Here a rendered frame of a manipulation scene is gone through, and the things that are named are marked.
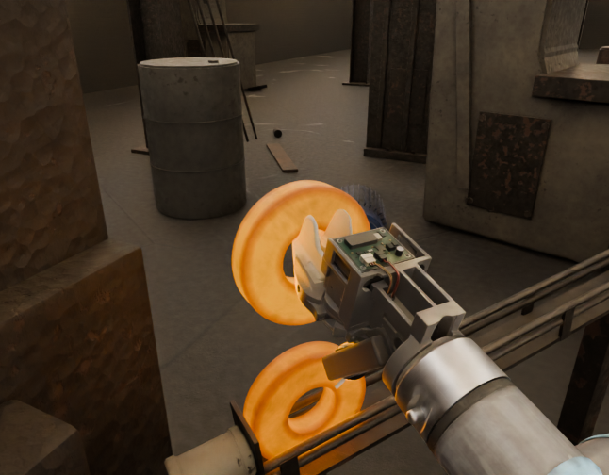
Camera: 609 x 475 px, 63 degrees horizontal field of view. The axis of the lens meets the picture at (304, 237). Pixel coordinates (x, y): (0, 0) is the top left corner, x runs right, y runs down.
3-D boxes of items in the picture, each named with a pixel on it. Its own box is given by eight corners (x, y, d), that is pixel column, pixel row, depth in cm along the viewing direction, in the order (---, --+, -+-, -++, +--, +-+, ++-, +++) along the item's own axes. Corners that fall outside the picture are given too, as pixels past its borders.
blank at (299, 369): (289, 462, 66) (302, 481, 63) (216, 416, 57) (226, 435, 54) (370, 376, 68) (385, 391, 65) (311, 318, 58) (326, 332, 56)
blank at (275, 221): (218, 202, 48) (230, 212, 46) (351, 164, 54) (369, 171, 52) (244, 332, 55) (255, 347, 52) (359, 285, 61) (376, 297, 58)
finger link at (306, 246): (305, 188, 50) (353, 241, 44) (298, 235, 54) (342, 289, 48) (277, 192, 49) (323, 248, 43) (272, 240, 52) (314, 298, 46)
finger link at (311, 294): (324, 248, 49) (372, 305, 44) (321, 261, 51) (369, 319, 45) (282, 257, 47) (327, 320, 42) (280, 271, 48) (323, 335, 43)
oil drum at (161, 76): (135, 210, 312) (112, 61, 275) (193, 184, 361) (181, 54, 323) (212, 227, 288) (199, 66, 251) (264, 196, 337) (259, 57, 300)
